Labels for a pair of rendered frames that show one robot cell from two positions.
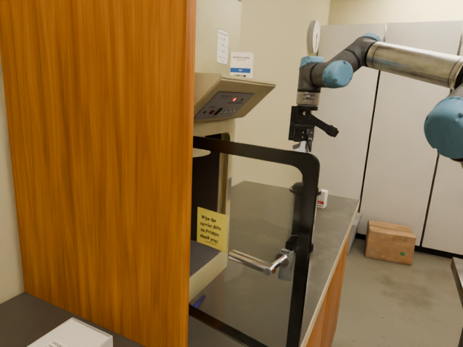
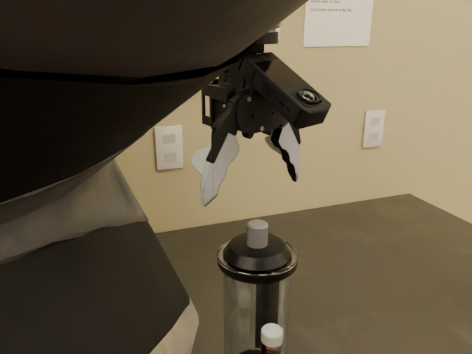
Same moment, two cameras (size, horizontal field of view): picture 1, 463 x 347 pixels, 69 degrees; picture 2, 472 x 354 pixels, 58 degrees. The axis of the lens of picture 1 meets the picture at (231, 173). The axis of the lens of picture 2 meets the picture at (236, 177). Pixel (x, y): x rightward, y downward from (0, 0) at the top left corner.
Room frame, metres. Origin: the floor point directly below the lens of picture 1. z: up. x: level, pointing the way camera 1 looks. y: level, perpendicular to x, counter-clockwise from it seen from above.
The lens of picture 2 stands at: (0.75, -0.60, 1.45)
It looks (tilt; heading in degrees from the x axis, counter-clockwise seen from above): 19 degrees down; 45
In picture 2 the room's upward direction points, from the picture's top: straight up
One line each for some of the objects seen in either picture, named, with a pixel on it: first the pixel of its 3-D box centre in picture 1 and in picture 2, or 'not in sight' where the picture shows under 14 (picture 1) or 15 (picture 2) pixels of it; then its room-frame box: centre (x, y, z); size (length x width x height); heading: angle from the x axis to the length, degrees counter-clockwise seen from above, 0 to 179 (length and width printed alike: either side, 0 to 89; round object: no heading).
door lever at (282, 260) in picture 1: (257, 259); not in sight; (0.53, -0.05, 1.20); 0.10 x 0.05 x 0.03; 55
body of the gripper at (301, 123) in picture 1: (302, 124); (244, 83); (1.14, -0.23, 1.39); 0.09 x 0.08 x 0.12; 80
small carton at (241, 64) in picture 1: (242, 66); not in sight; (0.86, -0.01, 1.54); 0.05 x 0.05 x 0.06; 82
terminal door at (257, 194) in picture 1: (233, 246); not in sight; (0.60, -0.01, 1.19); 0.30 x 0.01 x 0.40; 55
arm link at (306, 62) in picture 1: (311, 74); not in sight; (1.14, -0.24, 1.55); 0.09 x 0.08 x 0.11; 24
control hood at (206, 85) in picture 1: (230, 100); not in sight; (0.81, 0.01, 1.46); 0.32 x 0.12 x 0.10; 155
